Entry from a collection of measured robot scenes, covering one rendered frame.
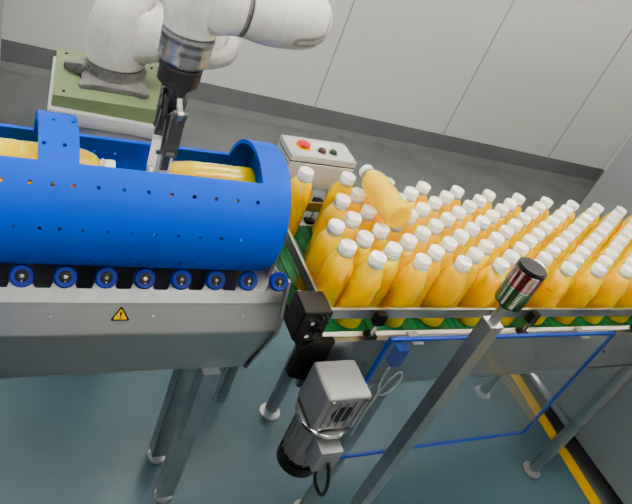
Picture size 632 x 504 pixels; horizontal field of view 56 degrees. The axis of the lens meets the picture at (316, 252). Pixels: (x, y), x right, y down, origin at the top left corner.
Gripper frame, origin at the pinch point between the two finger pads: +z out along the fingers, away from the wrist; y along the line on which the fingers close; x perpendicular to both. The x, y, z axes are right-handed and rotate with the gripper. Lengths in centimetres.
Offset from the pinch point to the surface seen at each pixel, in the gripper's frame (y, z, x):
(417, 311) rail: 20, 21, 63
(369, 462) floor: 4, 119, 101
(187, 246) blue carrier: 13.2, 10.3, 5.3
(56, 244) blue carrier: 13.1, 11.4, -17.7
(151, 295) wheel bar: 10.3, 26.3, 1.8
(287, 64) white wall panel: -269, 78, 143
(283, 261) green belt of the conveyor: -5.3, 28.8, 37.9
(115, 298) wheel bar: 10.7, 26.8, -5.3
